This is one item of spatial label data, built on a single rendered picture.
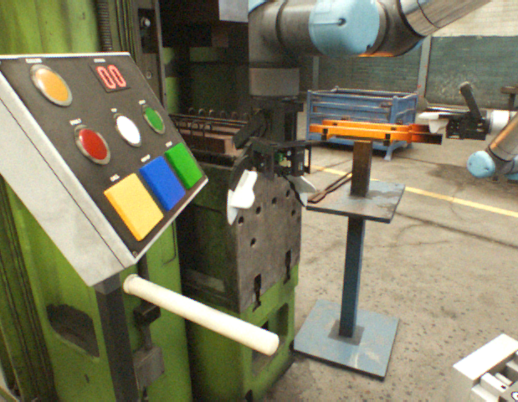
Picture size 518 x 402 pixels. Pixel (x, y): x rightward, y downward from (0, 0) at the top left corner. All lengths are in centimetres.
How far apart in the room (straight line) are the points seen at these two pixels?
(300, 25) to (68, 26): 56
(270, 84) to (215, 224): 67
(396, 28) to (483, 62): 813
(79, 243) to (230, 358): 93
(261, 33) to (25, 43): 75
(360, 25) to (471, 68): 827
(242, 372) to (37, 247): 75
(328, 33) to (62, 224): 39
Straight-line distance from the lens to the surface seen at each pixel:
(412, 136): 137
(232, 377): 144
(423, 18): 59
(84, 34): 97
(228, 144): 109
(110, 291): 78
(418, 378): 180
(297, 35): 54
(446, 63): 893
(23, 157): 54
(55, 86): 58
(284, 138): 61
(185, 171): 72
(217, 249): 122
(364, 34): 52
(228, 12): 109
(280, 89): 59
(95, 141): 57
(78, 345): 144
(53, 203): 53
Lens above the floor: 120
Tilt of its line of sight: 21 degrees down
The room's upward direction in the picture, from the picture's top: straight up
